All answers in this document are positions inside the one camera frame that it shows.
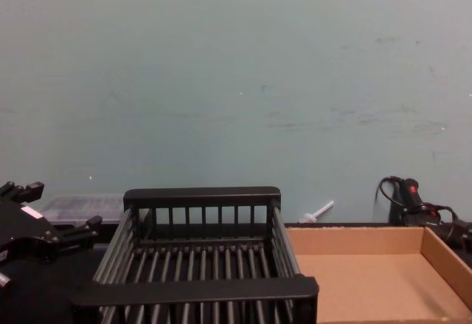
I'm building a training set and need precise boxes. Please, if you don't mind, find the small white plastic piece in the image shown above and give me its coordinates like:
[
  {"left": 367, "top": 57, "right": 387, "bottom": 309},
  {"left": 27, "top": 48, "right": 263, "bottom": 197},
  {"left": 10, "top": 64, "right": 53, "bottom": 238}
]
[{"left": 299, "top": 199, "right": 336, "bottom": 225}]

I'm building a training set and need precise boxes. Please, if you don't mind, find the black corded tool red switch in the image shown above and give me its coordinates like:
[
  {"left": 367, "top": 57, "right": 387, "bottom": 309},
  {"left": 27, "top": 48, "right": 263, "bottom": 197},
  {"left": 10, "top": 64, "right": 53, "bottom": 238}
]
[{"left": 375, "top": 176, "right": 472, "bottom": 252}]

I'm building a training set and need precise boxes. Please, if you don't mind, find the plain pale wall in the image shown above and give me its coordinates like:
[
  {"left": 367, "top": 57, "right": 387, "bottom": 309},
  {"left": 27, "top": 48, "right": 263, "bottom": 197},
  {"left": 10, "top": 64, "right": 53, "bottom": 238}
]
[{"left": 0, "top": 0, "right": 472, "bottom": 226}]

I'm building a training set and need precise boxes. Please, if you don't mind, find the shallow brown cardboard tray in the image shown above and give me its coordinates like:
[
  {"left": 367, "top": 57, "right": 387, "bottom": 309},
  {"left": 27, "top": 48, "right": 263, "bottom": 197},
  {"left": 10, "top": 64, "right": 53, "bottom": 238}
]
[{"left": 285, "top": 225, "right": 472, "bottom": 324}]

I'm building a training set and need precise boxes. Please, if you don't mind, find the black rack with steel bars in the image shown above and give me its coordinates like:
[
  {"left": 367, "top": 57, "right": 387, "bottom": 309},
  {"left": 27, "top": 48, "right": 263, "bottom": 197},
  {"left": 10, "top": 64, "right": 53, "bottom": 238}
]
[{"left": 69, "top": 186, "right": 319, "bottom": 324}]

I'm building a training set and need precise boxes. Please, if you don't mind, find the clear plastic case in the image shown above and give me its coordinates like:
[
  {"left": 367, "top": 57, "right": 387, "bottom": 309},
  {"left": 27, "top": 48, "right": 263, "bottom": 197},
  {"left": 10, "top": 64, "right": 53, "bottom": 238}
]
[{"left": 39, "top": 193, "right": 125, "bottom": 227}]

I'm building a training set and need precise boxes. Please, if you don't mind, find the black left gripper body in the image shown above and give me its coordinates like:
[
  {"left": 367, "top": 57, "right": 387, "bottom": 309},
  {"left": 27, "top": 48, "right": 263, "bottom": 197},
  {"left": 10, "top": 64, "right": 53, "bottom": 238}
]
[{"left": 0, "top": 195, "right": 60, "bottom": 266}]

